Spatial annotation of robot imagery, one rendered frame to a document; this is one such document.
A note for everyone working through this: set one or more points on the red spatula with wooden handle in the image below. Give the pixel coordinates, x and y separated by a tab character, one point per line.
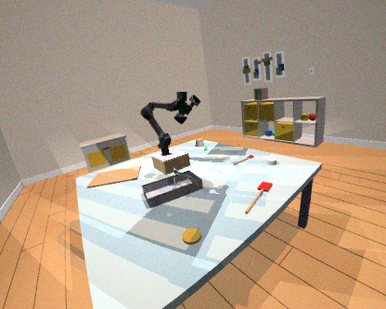
264	186

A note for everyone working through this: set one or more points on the yellow round disc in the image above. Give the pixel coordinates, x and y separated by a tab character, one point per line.
191	236

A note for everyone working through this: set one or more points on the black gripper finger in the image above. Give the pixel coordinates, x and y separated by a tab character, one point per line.
180	117
195	101

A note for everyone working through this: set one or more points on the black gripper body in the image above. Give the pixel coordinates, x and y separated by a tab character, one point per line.
186	109

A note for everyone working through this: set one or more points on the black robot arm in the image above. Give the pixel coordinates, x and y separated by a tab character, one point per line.
147	113

